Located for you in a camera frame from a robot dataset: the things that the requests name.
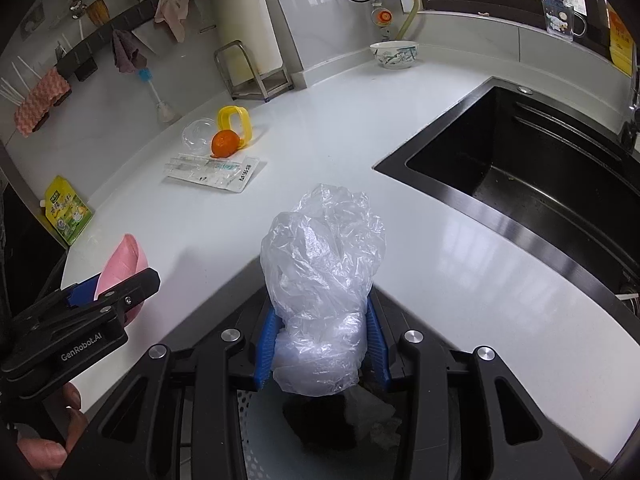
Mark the yellow oil bottle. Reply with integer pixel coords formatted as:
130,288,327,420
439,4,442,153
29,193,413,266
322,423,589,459
606,0,638,78

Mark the person's left hand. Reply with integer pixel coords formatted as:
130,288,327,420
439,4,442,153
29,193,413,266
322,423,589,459
17,382,90,468

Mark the clear plastic bag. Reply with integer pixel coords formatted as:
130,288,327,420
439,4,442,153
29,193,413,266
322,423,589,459
260,183,387,398

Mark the metal board rack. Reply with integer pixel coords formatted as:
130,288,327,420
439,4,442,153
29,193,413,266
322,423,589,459
214,40,293,103

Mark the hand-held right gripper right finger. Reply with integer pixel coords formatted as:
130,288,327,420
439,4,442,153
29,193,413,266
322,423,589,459
365,296,583,480

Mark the black wall rail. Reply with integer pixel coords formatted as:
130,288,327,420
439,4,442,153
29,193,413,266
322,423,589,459
55,0,202,83

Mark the black stove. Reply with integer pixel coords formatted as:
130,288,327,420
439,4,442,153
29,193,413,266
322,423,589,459
0,180,68,321

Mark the black kitchen sink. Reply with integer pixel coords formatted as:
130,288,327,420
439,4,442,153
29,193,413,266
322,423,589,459
372,77,640,321

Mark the orange tangerine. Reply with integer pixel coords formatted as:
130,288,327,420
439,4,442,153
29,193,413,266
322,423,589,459
210,129,241,158

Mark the white patterned bowl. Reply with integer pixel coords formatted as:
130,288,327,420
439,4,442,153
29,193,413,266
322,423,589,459
369,40,419,69

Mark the pale pink rag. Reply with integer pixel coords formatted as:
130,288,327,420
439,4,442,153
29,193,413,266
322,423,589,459
153,0,192,43

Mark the orange white gas valve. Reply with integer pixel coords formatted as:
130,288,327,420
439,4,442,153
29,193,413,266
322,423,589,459
370,0,403,41

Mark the white cutting board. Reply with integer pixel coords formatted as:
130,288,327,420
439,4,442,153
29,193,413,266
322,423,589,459
215,0,286,86

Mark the grey perforated waste basket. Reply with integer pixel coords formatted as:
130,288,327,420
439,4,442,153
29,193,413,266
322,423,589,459
232,382,418,480

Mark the white bottle brush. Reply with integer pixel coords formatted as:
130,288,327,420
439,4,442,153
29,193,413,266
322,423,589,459
137,67,176,126

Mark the purple brown rag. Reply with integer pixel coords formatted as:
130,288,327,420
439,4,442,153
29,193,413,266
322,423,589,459
111,29,141,75

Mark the yellow green pouch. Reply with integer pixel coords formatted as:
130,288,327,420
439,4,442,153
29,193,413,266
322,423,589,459
44,175,95,243

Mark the pink bowl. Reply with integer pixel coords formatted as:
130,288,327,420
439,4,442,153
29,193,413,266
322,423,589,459
95,233,150,328

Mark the pale yellow hose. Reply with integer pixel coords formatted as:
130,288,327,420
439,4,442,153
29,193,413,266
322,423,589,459
395,0,422,41

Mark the clear package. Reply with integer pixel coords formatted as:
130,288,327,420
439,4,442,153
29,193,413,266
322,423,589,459
164,154,261,193

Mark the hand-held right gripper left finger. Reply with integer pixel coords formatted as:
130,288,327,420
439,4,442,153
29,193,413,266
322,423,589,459
59,305,281,480

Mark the clear cartoon mug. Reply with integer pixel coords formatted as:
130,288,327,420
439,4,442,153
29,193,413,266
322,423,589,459
541,0,587,38

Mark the yellow plastic ring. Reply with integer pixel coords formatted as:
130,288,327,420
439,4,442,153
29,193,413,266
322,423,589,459
217,105,254,148

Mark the pink zigzag dish cloth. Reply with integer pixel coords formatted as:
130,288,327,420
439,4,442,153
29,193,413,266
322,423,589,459
13,68,72,137

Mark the bundle of white sticks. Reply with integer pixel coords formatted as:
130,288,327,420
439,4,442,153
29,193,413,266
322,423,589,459
0,55,38,106

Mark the chrome faucet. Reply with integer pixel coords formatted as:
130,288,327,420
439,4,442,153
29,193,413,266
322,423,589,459
620,80,640,151

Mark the clear plastic dome lid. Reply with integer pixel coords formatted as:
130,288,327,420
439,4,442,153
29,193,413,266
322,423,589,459
181,118,217,156

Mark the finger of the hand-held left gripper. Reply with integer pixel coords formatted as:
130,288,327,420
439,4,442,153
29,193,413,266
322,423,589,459
61,274,108,309
92,267,162,322

